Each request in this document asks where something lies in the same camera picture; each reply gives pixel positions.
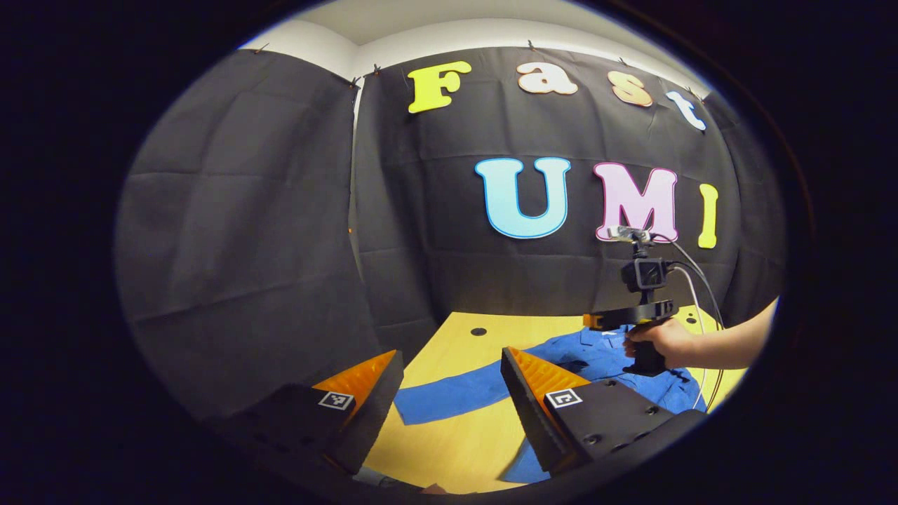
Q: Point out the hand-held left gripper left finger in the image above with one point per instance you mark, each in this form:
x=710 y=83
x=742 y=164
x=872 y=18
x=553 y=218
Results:
x=372 y=414

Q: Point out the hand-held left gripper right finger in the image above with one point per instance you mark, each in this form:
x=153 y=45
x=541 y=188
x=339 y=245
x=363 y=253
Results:
x=530 y=414

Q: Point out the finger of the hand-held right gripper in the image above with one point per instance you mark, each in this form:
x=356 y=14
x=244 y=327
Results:
x=593 y=321

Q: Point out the blue button shirt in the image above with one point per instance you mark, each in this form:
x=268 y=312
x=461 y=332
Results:
x=596 y=358

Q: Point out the black backdrop cloth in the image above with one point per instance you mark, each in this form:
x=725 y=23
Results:
x=245 y=210

